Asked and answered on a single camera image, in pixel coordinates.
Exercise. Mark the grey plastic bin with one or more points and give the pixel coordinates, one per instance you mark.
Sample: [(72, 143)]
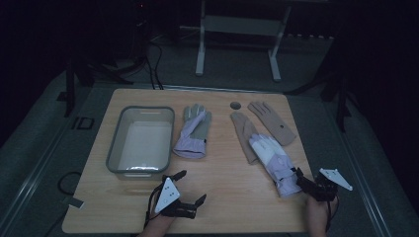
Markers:
[(141, 143)]

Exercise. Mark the person's right hand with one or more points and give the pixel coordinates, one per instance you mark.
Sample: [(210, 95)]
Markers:
[(318, 212)]

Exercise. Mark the purple and white winter glove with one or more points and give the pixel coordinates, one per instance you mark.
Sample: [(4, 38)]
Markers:
[(276, 163), (193, 133)]

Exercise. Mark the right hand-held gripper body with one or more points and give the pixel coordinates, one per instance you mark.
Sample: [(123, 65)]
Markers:
[(324, 191)]

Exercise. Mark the plain beige knit glove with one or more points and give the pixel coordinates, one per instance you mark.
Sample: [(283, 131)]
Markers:
[(243, 131)]

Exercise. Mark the pale power strip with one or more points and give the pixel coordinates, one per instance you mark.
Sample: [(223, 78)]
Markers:
[(309, 36)]

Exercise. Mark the grey tape piece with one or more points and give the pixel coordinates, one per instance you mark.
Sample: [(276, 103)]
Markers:
[(75, 202)]

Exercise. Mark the round grey table grommet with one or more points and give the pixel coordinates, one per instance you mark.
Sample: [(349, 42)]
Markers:
[(235, 105)]

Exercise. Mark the white metal stand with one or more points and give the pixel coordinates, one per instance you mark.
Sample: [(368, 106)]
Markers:
[(242, 25)]

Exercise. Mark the black tripod stand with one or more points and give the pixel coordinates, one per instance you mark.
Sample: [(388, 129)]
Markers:
[(341, 98), (69, 89)]

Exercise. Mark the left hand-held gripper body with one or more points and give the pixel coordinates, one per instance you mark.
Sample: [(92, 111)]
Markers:
[(167, 195)]

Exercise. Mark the beige knit glove with button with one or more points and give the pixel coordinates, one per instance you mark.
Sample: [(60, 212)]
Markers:
[(273, 124)]

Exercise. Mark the person's left hand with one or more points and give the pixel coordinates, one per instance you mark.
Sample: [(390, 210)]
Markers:
[(161, 221)]

